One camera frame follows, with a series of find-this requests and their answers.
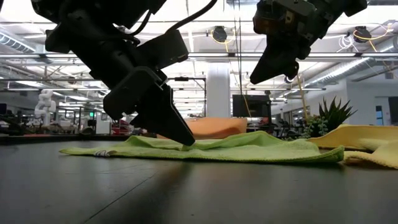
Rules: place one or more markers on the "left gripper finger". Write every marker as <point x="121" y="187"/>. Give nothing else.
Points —
<point x="164" y="118"/>

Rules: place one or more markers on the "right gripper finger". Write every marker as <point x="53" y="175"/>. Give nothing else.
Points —
<point x="292" y="73"/>
<point x="273" y="59"/>

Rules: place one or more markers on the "green microfiber towel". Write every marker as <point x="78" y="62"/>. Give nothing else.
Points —
<point x="248" y="149"/>

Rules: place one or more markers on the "yellow microfiber towel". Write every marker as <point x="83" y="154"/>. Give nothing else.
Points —
<point x="357" y="133"/>

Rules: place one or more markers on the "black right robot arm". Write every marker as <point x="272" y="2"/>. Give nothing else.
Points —
<point x="354" y="6"/>

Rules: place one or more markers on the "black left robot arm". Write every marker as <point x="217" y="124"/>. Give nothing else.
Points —
<point x="93" y="31"/>

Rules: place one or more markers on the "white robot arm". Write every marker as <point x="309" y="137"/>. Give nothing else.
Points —
<point x="45" y="107"/>

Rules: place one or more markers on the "black pole stand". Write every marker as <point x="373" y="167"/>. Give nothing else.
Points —
<point x="181" y="79"/>

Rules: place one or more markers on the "black perforated computer case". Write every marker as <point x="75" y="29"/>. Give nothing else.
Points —
<point x="255" y="107"/>

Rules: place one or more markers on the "artificial succulent in pot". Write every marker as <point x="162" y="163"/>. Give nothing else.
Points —
<point x="335" y="115"/>

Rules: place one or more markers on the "orange plastic bin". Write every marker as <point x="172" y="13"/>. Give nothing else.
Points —
<point x="236" y="130"/>

